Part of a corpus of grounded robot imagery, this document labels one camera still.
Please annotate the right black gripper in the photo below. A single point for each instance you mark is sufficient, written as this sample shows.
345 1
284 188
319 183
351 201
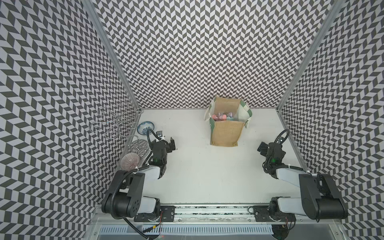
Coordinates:
265 146

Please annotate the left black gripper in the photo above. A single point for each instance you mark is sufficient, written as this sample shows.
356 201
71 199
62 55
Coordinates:
171 146

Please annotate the pink hourglass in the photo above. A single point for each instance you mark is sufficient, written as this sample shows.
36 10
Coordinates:
215 118
223 117

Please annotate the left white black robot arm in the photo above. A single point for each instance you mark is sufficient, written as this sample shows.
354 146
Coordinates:
125 199

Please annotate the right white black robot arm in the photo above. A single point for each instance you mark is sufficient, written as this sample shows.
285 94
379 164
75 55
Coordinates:
319 197

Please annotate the clear glass plate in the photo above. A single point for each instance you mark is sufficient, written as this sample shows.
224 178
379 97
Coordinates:
139 147

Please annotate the blue white patterned bowl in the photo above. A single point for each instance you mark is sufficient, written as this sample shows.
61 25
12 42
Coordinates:
144 127

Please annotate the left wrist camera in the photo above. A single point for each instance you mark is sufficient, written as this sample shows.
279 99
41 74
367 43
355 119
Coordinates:
159 135

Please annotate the wire metal rack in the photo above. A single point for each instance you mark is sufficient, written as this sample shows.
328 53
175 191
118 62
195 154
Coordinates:
114 124

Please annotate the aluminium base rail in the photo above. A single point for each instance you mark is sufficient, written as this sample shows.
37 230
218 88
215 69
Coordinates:
235 221

